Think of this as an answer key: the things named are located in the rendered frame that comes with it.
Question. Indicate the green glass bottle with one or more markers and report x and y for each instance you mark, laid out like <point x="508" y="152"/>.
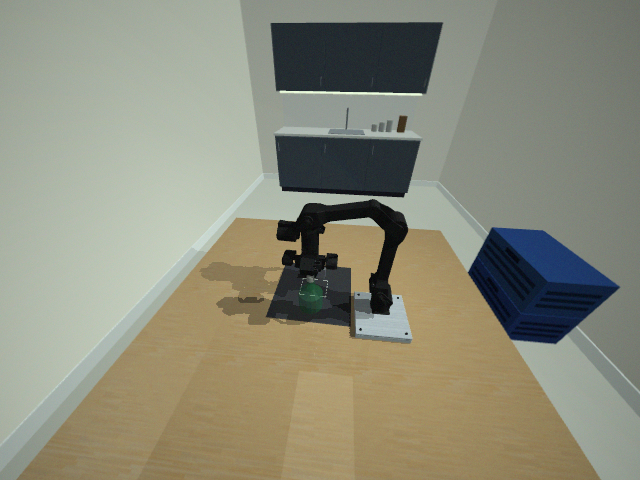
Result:
<point x="310" y="296"/>

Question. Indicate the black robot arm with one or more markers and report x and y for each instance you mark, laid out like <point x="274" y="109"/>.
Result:
<point x="310" y="223"/>

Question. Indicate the dark grey mat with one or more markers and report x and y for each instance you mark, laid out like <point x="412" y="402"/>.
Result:
<point x="336" y="306"/>

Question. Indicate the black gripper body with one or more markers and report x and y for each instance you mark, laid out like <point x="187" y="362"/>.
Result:
<point x="330" y="260"/>

